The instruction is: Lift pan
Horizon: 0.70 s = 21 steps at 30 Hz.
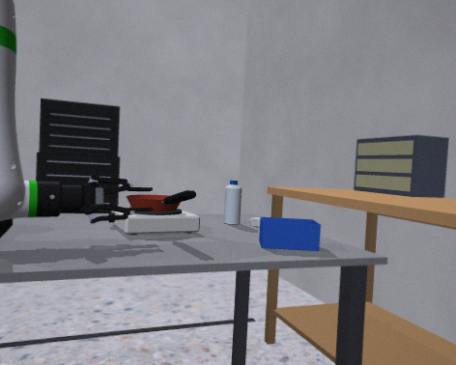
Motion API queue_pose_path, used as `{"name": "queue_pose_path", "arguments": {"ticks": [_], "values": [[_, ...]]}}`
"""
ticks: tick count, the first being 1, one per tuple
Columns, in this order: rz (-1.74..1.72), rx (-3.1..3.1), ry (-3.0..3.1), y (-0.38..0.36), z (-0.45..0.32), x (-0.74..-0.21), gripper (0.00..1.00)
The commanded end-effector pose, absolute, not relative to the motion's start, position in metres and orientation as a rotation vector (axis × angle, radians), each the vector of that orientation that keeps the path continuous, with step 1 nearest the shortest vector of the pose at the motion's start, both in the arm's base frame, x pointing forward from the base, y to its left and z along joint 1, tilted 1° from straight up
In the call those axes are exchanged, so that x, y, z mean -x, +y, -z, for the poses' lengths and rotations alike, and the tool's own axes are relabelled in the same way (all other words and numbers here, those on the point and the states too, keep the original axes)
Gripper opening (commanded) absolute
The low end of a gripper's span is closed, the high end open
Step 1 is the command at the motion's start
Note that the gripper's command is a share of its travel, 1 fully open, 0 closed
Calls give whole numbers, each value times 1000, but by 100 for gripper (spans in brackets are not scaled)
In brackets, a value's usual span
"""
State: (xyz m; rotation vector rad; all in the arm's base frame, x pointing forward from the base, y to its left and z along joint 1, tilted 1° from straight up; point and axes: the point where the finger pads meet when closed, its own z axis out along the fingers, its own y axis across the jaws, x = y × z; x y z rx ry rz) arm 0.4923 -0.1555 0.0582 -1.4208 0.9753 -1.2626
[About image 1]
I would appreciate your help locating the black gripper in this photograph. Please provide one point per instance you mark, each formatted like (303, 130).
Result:
(72, 199)

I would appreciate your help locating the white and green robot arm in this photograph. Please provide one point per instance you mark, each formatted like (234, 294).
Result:
(41, 199)

